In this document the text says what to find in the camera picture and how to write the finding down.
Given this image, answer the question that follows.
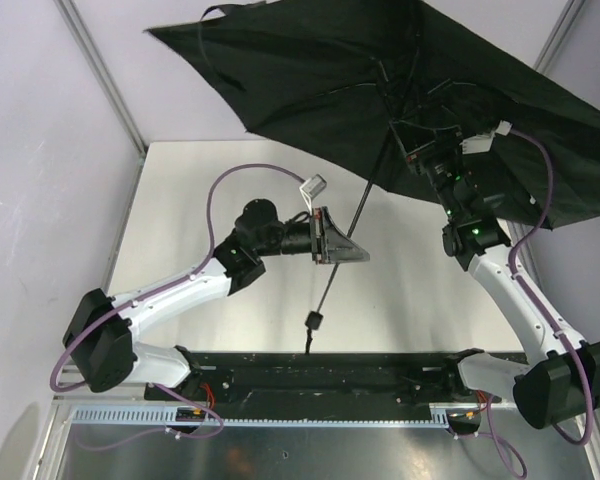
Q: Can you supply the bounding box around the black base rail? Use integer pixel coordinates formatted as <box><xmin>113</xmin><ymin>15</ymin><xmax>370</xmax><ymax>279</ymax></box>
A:
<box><xmin>173</xmin><ymin>352</ymin><xmax>477</xmax><ymax>405</ymax></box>

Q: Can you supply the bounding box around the right aluminium frame post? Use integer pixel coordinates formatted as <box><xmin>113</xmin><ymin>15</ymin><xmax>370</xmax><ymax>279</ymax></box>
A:
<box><xmin>533</xmin><ymin>0</ymin><xmax>587</xmax><ymax>74</ymax></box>

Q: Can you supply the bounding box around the black folding umbrella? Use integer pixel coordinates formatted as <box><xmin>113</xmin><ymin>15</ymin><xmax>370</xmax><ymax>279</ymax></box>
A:
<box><xmin>143</xmin><ymin>0</ymin><xmax>600</xmax><ymax>355</ymax></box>

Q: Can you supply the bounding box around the left aluminium frame post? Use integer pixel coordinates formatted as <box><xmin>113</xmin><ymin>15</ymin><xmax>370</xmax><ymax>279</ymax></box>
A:
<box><xmin>54</xmin><ymin>0</ymin><xmax>149</xmax><ymax>156</ymax></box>

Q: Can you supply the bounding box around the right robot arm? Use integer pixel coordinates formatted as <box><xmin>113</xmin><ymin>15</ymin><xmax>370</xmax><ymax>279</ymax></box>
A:
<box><xmin>390</xmin><ymin>120</ymin><xmax>600</xmax><ymax>439</ymax></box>

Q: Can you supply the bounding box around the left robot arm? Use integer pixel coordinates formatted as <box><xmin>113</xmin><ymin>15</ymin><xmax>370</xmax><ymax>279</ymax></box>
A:
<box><xmin>63</xmin><ymin>199</ymin><xmax>370</xmax><ymax>393</ymax></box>

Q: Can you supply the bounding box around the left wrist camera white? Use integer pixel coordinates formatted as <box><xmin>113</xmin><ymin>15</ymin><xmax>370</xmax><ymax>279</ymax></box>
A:
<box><xmin>299</xmin><ymin>174</ymin><xmax>327</xmax><ymax>211</ymax></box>

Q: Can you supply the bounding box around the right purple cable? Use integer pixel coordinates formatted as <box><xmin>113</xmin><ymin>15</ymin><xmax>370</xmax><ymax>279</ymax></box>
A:
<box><xmin>479</xmin><ymin>128</ymin><xmax>594</xmax><ymax>480</ymax></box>

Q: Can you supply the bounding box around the aluminium frame post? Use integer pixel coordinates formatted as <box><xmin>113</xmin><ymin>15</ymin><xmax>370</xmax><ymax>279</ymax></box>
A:
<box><xmin>54</xmin><ymin>0</ymin><xmax>149</xmax><ymax>156</ymax></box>
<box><xmin>533</xmin><ymin>0</ymin><xmax>587</xmax><ymax>74</ymax></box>

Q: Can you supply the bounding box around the grey cable duct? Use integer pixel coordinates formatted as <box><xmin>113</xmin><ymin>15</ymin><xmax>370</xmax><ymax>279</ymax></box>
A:
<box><xmin>69</xmin><ymin>402</ymin><xmax>481</xmax><ymax>429</ymax></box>

